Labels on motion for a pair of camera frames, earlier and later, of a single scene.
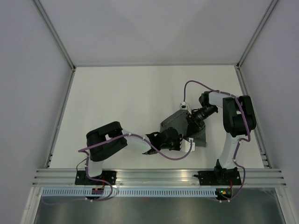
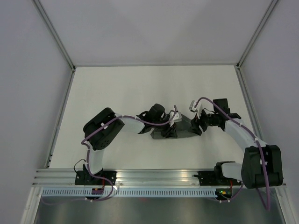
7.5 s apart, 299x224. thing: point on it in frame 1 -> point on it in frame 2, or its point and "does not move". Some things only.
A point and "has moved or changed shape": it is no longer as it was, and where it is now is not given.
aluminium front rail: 61,177 does not move
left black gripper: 178,148 -> 170,131
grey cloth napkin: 179,122 has moved or changed shape
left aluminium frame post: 55,33 does not move
